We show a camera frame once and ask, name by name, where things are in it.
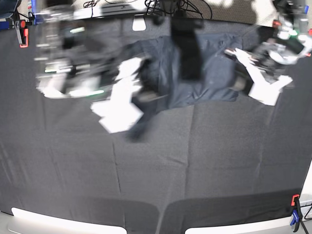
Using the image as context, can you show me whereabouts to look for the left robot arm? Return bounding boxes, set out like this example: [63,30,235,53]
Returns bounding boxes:
[224,0,312,106]

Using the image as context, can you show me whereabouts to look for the dark navy t-shirt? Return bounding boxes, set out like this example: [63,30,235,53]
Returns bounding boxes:
[125,33,243,142]

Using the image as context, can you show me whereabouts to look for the red black clamp left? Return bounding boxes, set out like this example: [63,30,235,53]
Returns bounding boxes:
[14,20,29,48]

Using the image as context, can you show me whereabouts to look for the tangled black cables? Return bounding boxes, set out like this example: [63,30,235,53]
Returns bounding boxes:
[82,0,215,19]

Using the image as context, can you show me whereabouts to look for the white mount plate top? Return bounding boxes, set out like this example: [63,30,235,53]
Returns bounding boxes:
[132,15,146,32]

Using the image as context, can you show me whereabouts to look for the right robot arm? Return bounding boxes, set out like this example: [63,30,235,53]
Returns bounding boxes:
[35,3,149,134]

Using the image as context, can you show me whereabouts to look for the blue orange clamp bottom right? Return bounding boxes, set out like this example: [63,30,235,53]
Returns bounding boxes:
[290,194,309,234]

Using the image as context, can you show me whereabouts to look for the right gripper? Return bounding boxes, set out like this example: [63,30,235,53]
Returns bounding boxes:
[37,56,149,134]

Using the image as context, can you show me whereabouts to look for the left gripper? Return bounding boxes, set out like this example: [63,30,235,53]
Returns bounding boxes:
[224,39,307,106]

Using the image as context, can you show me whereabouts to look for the blue clamp top left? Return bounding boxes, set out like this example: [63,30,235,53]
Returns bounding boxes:
[27,0,43,25]

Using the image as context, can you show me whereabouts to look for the black table cover cloth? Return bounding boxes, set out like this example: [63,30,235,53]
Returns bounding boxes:
[0,25,312,234]

